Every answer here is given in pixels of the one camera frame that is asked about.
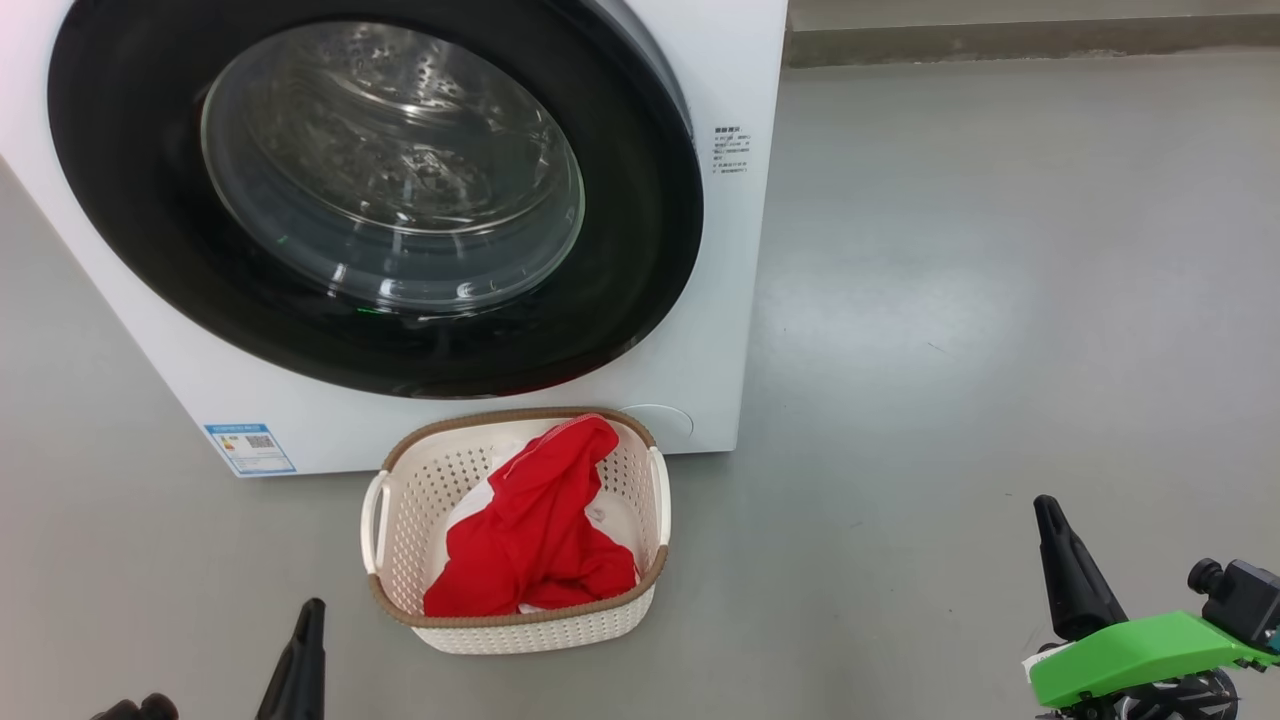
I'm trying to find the red and white garment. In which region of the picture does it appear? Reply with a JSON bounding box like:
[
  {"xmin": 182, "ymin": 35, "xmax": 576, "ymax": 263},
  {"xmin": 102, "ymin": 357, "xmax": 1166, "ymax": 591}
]
[{"xmin": 423, "ymin": 414, "xmax": 638, "ymax": 618}]

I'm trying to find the cream perforated laundry basket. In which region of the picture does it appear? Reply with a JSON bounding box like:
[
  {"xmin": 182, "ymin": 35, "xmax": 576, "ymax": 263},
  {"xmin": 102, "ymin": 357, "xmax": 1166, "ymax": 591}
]
[{"xmin": 360, "ymin": 407, "xmax": 671, "ymax": 656}]

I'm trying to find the white front-load washing machine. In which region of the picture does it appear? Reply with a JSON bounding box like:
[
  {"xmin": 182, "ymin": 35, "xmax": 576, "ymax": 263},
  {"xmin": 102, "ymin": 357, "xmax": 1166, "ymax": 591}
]
[{"xmin": 0, "ymin": 0, "xmax": 791, "ymax": 479}]

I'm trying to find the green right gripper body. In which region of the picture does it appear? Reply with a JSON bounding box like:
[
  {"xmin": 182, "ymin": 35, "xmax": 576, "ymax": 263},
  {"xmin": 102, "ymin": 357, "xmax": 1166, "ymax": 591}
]
[{"xmin": 1025, "ymin": 610, "xmax": 1280, "ymax": 709}]

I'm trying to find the blue energy label sticker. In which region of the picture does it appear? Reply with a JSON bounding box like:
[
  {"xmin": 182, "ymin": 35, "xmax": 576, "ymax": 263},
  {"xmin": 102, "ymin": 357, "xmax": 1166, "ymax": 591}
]
[{"xmin": 204, "ymin": 423, "xmax": 297, "ymax": 477}]

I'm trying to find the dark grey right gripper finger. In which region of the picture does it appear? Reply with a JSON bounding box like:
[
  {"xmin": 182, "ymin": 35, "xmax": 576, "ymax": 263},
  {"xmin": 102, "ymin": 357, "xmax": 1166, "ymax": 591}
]
[{"xmin": 1033, "ymin": 495, "xmax": 1128, "ymax": 643}]

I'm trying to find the black round glass washer door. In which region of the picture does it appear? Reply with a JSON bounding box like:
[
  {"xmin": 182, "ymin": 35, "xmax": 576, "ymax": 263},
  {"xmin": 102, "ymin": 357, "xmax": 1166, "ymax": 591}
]
[{"xmin": 47, "ymin": 0, "xmax": 704, "ymax": 401}]

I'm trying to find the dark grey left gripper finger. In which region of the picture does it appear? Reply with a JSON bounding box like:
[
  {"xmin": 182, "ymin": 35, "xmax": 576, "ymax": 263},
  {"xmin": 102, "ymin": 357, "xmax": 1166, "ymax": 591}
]
[{"xmin": 255, "ymin": 598, "xmax": 326, "ymax": 720}]

